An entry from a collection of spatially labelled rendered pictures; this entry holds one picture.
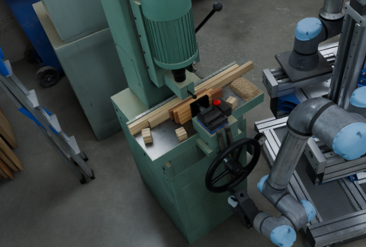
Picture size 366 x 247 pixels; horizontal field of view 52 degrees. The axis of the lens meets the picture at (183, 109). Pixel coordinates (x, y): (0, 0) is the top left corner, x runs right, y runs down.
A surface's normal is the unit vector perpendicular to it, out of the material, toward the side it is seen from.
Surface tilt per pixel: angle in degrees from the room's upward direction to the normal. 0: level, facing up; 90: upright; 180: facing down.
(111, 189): 0
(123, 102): 0
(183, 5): 90
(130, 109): 0
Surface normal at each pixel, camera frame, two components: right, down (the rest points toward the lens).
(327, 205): -0.13, -0.68
